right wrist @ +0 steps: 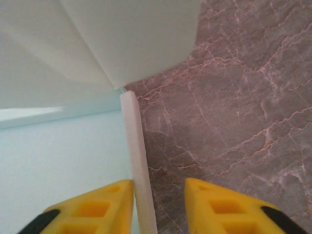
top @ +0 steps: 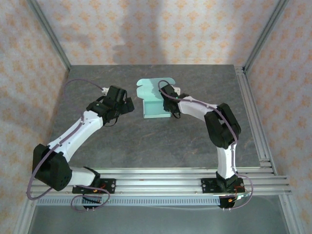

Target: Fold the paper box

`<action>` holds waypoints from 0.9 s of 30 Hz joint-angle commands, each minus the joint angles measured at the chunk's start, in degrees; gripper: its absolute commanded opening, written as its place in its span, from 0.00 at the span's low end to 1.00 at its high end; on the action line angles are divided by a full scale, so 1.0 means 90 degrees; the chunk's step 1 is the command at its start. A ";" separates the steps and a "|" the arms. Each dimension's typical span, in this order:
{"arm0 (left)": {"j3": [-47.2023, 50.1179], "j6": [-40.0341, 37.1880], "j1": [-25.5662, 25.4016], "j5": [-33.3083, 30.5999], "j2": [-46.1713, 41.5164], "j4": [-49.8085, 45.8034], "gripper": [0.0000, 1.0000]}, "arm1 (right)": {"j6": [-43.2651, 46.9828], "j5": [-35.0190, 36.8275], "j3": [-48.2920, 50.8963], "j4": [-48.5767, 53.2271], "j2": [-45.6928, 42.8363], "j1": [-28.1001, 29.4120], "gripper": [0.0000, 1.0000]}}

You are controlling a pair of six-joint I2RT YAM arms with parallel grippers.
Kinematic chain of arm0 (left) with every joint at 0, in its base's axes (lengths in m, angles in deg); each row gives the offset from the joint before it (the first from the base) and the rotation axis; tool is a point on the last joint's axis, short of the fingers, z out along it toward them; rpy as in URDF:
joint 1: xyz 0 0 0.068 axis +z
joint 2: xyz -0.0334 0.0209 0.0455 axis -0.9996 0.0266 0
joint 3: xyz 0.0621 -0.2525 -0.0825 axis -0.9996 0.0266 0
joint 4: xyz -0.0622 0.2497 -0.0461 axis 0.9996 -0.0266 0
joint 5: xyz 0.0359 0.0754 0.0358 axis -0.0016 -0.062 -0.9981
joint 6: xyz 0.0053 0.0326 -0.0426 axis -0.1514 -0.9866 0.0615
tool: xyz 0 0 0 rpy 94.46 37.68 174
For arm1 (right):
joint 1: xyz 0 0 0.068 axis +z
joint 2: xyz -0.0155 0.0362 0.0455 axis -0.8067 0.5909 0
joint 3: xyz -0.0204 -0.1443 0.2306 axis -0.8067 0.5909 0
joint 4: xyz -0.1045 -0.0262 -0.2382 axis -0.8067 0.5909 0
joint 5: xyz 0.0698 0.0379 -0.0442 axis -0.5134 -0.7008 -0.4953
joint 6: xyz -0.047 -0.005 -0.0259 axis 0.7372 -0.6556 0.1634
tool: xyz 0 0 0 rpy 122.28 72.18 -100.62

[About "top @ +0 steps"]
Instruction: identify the grey metal panel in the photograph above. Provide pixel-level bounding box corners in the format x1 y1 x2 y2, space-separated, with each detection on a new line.
28 206 292 234

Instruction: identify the slanted aluminium frame post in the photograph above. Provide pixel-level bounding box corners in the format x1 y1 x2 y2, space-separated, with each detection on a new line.
242 0 291 73
25 0 73 73

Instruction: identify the black cable bracket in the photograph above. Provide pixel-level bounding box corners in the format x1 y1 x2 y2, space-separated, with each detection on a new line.
217 194 241 211
81 195 103 211

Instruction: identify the grey slotted cable duct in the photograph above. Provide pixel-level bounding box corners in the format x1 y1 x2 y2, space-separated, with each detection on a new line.
35 196 221 207

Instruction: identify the wide aluminium cross rail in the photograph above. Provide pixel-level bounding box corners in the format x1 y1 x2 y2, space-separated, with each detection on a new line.
25 176 293 196

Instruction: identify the narrow aluminium cross rail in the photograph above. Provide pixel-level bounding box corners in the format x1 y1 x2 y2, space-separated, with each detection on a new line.
40 167 277 176

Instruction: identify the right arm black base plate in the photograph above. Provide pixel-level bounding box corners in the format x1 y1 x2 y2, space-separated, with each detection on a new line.
200 177 244 195

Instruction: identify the aluminium frame leg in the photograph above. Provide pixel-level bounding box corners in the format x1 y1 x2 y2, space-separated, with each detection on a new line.
13 195 37 234
277 195 300 234

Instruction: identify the light teal paper box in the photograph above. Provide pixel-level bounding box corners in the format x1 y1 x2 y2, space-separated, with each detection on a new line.
136 77 176 119

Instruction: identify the orange connector wire bundle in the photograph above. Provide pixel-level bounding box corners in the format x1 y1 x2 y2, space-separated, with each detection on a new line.
228 185 253 203
90 185 109 203

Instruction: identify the aluminium side rail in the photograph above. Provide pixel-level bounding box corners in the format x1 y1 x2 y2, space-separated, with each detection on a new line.
234 65 277 176

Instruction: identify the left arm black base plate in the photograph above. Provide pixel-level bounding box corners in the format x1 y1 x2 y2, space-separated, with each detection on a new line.
72 178 117 195

